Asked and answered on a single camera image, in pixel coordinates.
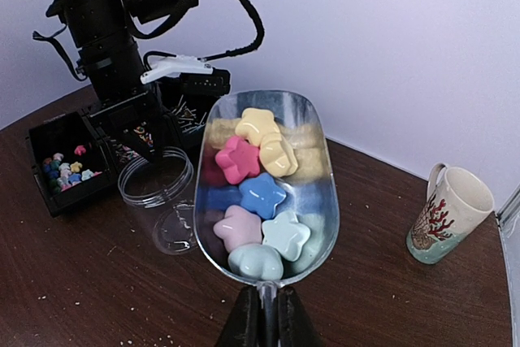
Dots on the mint star candy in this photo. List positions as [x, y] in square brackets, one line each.
[256, 262]

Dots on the coral pattern ceramic mug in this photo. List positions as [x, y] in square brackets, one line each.
[457, 202]

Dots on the right aluminium frame post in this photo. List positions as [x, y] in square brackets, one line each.
[508, 217]

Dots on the black three-compartment candy tray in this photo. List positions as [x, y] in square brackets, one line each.
[74, 163]

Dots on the clear plastic jar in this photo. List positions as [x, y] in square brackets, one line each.
[160, 195]

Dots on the silver metal scoop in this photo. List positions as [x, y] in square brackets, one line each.
[311, 190]

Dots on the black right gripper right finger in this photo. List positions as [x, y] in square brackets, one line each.
[294, 324]

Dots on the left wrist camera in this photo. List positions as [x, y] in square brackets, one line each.
[187, 73]

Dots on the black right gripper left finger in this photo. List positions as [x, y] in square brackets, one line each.
[241, 327]

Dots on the yellow star candy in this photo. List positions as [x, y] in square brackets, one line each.
[255, 124]
[277, 156]

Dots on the pale blue star candy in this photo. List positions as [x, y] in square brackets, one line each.
[286, 234]

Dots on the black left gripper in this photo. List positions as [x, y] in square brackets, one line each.
[136, 122]

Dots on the light pink star candy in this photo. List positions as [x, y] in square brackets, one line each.
[238, 227]

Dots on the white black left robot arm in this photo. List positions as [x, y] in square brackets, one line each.
[105, 32]

